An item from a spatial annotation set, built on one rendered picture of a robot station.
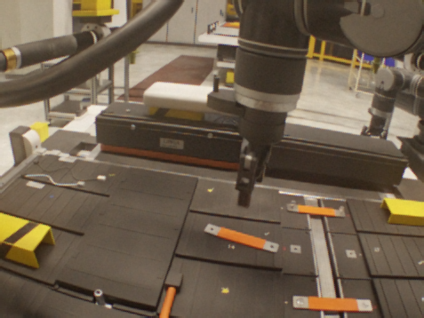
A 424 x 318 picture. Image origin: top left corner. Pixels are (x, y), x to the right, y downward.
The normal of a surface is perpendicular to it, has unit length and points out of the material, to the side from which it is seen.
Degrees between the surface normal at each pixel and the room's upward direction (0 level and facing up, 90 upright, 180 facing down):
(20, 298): 0
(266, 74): 90
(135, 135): 90
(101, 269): 0
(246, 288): 0
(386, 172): 90
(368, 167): 90
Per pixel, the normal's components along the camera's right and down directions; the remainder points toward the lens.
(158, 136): -0.13, 0.46
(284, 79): 0.17, 0.48
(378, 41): -0.63, 0.42
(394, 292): 0.09, -0.88
